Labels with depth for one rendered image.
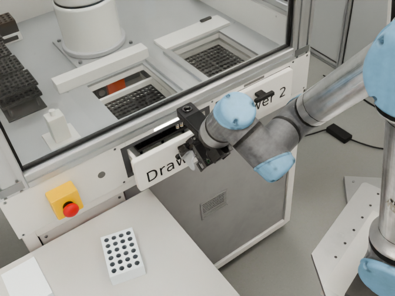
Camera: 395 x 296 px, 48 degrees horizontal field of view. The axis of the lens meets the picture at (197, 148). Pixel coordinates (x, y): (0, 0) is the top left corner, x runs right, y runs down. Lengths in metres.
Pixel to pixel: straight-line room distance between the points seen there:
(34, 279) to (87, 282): 0.13
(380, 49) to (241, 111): 0.35
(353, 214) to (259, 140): 0.47
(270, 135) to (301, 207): 1.37
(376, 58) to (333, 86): 0.27
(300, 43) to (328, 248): 0.64
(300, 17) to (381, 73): 0.83
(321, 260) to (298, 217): 1.05
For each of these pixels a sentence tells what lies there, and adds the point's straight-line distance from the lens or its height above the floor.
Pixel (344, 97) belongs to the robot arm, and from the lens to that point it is 0.85.
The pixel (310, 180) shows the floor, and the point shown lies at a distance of 2.36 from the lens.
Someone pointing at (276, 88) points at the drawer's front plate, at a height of 0.88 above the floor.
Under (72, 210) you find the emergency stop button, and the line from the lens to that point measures 1.15.
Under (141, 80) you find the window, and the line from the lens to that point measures 1.14.
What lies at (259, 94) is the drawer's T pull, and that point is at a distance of 1.36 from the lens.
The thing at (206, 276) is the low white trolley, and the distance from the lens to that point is 1.12.
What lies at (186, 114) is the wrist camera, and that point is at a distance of 1.06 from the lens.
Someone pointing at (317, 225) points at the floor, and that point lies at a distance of 2.18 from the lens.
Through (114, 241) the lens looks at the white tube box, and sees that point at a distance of 1.17.
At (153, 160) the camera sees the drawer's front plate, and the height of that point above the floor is 0.90.
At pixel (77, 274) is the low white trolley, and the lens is 1.19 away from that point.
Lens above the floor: 1.72
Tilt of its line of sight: 43 degrees down
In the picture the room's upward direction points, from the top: 6 degrees counter-clockwise
